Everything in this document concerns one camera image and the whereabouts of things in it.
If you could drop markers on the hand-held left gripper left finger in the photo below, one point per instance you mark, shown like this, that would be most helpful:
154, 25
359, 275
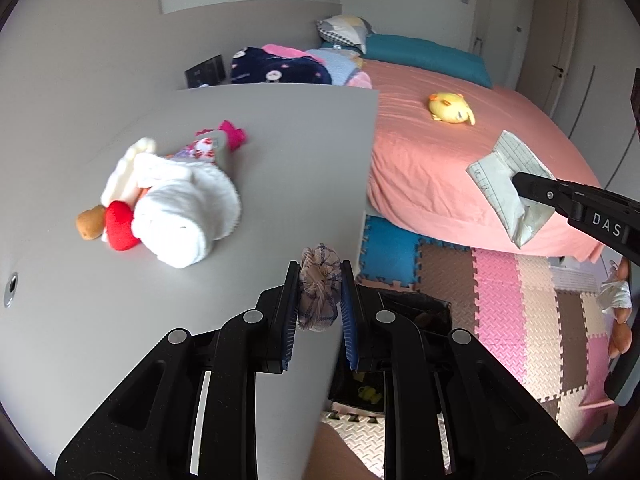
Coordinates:
291, 312

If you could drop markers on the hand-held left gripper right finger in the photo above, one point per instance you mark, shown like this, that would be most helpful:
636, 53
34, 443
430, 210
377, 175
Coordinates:
348, 322

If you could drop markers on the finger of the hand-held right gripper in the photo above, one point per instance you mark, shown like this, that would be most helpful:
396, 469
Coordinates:
537, 190

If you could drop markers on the plaid fabric scrunchie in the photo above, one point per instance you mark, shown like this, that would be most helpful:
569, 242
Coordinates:
317, 290

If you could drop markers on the checked cloth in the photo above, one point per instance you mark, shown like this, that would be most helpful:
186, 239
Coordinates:
500, 180

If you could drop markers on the black bin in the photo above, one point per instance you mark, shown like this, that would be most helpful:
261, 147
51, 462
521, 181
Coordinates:
425, 310

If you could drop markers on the brown bread toy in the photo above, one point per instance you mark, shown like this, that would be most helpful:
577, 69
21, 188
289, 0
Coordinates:
90, 224

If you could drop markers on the pale ribbed floor mat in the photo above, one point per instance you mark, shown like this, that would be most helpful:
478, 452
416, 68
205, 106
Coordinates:
575, 275

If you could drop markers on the small yellow toy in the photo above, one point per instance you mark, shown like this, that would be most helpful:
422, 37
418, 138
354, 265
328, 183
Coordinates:
369, 394

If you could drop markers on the doll in white clothes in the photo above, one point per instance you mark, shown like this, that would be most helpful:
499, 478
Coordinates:
616, 295

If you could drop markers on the bed with pink sheet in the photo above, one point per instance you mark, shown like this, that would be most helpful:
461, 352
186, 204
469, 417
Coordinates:
425, 170

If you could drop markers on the yellow chick plush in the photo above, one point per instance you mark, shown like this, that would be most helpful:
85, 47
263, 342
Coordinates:
450, 107

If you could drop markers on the colourful foam puzzle mat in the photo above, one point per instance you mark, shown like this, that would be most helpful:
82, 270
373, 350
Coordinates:
500, 310

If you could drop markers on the person's leg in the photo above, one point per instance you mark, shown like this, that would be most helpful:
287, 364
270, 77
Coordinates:
340, 455

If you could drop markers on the white rolled towel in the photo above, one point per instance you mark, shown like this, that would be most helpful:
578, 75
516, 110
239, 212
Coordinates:
185, 215

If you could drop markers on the white room door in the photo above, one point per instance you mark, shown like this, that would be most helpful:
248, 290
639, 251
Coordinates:
550, 35

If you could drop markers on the white wardrobe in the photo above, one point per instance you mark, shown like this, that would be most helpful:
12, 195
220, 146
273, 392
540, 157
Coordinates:
500, 20

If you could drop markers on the teal pillow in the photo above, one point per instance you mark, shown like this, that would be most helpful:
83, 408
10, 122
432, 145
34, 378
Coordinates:
425, 55

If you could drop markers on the pink floral sock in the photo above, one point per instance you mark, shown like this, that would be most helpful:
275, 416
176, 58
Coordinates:
200, 149

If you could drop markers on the red heart plush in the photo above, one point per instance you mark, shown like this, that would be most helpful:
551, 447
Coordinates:
121, 227

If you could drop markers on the pink and white cloth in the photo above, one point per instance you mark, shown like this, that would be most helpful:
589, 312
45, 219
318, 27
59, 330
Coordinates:
360, 80

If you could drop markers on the white ice cream toy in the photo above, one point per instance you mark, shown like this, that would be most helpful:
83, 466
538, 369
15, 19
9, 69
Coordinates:
119, 180

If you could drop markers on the light blue knitted blanket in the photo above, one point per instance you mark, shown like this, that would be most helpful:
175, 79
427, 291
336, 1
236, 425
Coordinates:
337, 67

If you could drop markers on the navy printed blanket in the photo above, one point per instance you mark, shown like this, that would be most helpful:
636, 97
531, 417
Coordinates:
270, 71

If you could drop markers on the checked patchwork pillow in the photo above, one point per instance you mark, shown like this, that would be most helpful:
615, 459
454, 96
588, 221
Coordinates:
345, 30

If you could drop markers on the pink folded cloth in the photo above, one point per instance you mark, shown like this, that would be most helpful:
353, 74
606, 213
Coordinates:
285, 51

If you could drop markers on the black wall socket panel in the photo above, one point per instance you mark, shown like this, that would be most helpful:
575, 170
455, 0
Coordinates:
205, 71

